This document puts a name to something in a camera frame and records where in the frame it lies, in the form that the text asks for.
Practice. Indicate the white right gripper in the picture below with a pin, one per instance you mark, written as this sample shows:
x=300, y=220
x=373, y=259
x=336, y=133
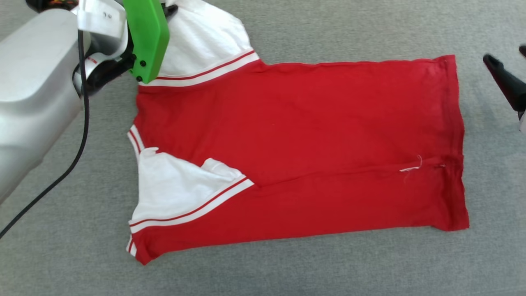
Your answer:
x=523, y=121

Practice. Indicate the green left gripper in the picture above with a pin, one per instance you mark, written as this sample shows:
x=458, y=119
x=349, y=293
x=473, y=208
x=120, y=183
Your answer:
x=148, y=37

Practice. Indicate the red and white t-shirt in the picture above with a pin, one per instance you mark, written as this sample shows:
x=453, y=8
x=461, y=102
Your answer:
x=312, y=135

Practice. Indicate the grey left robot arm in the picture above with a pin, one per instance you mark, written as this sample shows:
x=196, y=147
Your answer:
x=37, y=90

